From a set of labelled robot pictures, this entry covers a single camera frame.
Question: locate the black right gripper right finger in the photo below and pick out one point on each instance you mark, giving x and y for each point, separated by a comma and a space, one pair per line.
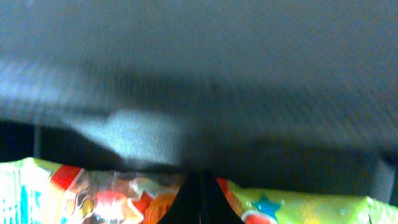
215, 208

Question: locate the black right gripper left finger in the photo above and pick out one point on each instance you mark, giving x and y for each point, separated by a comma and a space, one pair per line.
185, 209

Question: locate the Haribo gummy candy bag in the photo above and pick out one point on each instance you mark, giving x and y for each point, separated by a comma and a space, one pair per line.
38, 191

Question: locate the black open box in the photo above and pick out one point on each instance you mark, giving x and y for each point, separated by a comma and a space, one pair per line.
290, 95

